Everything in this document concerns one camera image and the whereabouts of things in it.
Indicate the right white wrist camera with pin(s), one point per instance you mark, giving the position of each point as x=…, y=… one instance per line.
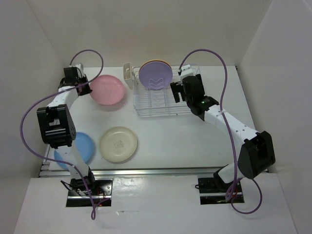
x=186, y=71

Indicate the blue plastic plate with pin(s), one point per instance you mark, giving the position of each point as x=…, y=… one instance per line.
x=85, y=146

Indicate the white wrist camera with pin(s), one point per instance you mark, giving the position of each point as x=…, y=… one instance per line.
x=186, y=71
x=79, y=66

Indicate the cream cutlery holder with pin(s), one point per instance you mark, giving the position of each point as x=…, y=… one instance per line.
x=128, y=75

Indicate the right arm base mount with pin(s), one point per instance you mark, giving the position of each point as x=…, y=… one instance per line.
x=208, y=185

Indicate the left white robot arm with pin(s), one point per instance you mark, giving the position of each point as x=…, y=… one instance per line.
x=58, y=130

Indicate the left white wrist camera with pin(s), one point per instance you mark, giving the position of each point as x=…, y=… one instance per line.
x=79, y=66

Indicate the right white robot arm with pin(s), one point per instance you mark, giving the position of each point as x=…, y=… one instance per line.
x=253, y=150

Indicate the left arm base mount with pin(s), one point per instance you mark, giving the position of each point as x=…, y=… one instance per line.
x=99, y=190

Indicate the cream plastic plate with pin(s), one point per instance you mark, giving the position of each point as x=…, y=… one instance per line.
x=118, y=144

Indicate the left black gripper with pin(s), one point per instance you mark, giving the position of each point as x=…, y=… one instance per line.
x=86, y=91

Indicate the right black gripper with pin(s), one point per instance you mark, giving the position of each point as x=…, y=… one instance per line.
x=176, y=89

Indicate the yellow plastic plate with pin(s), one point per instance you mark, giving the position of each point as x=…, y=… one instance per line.
x=157, y=60

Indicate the pink plastic plate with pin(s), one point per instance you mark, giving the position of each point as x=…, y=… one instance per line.
x=107, y=90

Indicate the purple plastic plate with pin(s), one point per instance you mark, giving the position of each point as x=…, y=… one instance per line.
x=155, y=75

